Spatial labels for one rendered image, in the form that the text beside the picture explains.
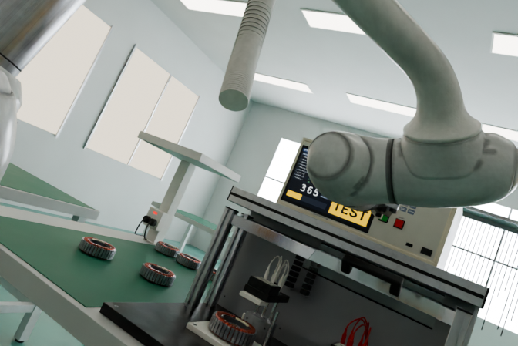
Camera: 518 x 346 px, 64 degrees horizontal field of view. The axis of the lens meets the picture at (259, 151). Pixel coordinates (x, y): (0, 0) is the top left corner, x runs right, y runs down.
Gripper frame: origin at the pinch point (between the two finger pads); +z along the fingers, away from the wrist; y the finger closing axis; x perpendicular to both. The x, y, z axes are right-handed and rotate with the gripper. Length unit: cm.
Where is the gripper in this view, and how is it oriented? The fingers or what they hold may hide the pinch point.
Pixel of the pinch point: (378, 209)
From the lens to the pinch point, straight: 99.7
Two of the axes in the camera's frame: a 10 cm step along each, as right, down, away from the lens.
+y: 8.2, 2.8, -5.0
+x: 3.9, -9.1, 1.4
